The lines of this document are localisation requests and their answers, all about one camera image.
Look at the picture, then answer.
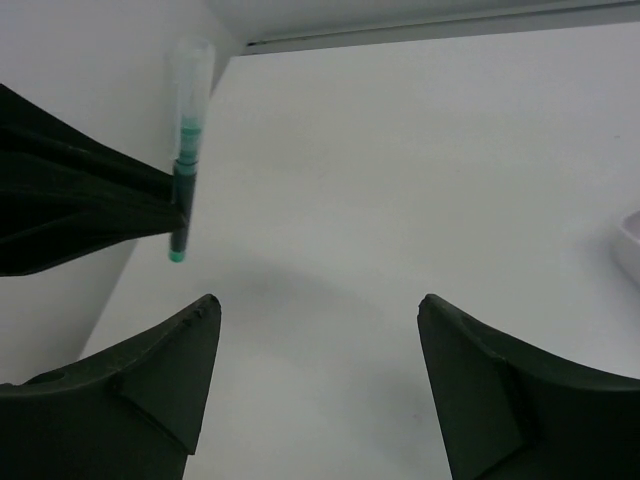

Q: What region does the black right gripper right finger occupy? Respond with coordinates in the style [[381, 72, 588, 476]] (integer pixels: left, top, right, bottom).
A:
[[417, 294, 639, 479]]

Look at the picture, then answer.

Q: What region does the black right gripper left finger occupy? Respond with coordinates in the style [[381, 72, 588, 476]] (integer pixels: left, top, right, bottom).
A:
[[1, 294, 221, 479]]

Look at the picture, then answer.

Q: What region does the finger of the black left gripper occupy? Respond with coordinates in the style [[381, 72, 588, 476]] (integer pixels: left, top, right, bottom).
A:
[[1, 85, 172, 201], [1, 192, 185, 277]]

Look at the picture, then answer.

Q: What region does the green pen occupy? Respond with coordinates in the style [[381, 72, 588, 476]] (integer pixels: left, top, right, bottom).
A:
[[169, 37, 215, 263]]

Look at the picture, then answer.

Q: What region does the white purple desk organizer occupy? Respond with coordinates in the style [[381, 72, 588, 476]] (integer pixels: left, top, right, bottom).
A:
[[612, 210, 640, 285]]

